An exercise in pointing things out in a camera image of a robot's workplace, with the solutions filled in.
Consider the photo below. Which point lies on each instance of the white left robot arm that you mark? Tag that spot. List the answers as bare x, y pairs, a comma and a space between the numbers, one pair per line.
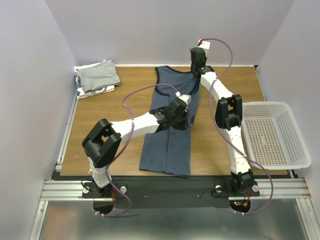
102, 142

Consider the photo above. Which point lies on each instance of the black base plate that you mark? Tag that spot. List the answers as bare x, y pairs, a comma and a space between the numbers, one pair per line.
165, 192

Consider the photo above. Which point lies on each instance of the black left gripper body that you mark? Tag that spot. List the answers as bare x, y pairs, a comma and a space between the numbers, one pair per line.
179, 123

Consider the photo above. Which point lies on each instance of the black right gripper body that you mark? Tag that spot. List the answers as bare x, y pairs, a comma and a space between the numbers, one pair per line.
197, 55

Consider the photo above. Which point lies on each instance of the white plastic basket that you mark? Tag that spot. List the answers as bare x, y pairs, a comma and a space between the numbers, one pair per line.
272, 136

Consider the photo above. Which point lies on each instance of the aluminium frame rail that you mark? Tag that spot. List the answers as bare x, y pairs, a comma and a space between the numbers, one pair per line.
73, 190

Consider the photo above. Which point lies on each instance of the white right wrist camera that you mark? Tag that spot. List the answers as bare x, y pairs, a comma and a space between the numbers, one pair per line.
205, 45

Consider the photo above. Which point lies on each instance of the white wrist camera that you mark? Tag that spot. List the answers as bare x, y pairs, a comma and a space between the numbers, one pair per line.
186, 98
205, 45

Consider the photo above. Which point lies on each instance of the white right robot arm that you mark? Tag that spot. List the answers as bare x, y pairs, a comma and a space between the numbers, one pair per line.
227, 118

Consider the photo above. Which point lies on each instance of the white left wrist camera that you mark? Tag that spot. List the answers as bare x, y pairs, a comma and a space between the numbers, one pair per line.
186, 98

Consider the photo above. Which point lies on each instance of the grey folded tank top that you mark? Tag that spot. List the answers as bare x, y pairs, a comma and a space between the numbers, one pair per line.
102, 75

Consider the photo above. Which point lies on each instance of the blue tank top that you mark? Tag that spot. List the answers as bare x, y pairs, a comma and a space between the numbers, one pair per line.
169, 151

